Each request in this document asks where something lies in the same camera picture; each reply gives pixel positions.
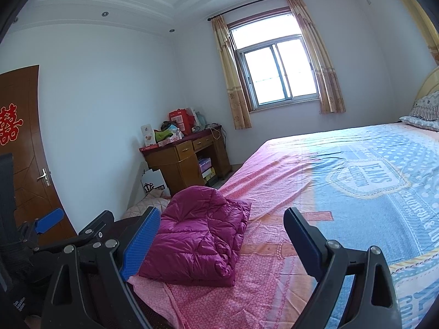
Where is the magenta puffer jacket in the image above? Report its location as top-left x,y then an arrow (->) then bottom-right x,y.
138,186 -> 251,287

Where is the brown wooden door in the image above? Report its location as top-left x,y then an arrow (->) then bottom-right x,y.
0,66 -> 63,225

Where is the red double happiness decal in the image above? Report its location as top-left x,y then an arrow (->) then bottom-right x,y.
0,103 -> 24,146

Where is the pale pink quilted jacket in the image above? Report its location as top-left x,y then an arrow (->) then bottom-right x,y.
122,189 -> 171,219

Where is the blue pink printed bedsheet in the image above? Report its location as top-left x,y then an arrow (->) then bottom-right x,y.
130,123 -> 438,328

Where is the white paper bag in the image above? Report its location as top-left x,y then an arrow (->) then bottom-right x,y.
141,169 -> 170,198

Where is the white carton box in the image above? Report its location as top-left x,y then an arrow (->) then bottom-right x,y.
141,124 -> 156,147

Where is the green box on desk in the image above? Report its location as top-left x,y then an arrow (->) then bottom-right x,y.
155,127 -> 184,146

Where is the brown wooden desk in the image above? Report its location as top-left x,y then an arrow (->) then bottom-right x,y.
139,125 -> 231,195

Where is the red gift bag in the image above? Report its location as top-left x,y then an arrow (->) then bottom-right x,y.
169,109 -> 195,136

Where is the patterned pillow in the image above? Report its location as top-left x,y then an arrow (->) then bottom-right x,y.
399,91 -> 439,132

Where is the right beige curtain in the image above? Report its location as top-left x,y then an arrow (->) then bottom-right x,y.
287,0 -> 346,114

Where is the beige curtain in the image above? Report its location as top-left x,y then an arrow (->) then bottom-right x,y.
210,15 -> 252,130
287,0 -> 346,114

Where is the cream wooden headboard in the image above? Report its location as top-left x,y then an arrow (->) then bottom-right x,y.
414,66 -> 439,104

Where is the left beige curtain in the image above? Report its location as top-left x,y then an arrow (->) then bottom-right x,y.
210,15 -> 252,130

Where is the black curtain rod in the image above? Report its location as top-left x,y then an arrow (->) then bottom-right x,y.
207,0 -> 269,22

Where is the silver door handle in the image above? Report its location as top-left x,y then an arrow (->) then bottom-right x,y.
36,168 -> 50,186

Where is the window with metal frame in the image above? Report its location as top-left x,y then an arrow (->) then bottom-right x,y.
229,7 -> 319,111

